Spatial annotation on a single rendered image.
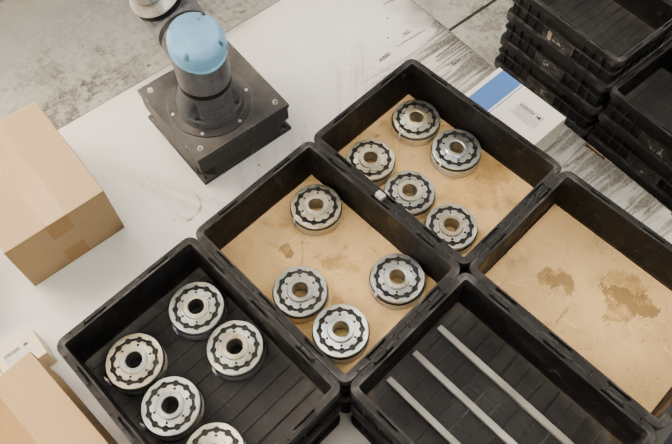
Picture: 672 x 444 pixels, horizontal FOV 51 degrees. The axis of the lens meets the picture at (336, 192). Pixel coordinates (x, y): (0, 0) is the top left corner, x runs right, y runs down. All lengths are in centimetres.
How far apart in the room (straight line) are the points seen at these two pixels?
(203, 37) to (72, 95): 144
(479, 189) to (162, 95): 74
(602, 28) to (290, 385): 150
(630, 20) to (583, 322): 122
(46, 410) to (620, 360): 101
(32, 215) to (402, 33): 101
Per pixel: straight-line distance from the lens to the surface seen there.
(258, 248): 140
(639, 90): 236
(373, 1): 198
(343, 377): 120
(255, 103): 163
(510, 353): 135
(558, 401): 134
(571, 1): 238
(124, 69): 287
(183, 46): 146
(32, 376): 138
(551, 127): 166
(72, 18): 312
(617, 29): 234
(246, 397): 130
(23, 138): 164
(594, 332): 140
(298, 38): 189
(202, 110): 156
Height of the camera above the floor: 208
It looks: 59 degrees down
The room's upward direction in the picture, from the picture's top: 2 degrees counter-clockwise
